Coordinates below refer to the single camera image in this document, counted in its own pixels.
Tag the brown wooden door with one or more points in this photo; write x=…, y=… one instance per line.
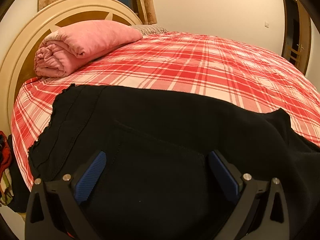
x=304, y=45

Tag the beige patterned right curtain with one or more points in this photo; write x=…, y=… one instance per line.
x=146, y=12

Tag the cream wooden headboard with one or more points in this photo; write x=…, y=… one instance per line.
x=17, y=65

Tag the wooden chair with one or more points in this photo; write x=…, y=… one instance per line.
x=294, y=56

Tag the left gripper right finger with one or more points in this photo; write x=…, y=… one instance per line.
x=260, y=208

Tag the red plaid bed sheet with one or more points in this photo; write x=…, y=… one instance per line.
x=250, y=77

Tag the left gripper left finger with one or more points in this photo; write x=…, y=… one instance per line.
x=53, y=210

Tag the black pants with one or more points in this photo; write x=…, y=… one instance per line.
x=158, y=182

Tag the pink folded quilt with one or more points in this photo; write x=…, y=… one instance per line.
x=67, y=49

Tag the striped grey pillow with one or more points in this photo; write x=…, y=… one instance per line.
x=147, y=30

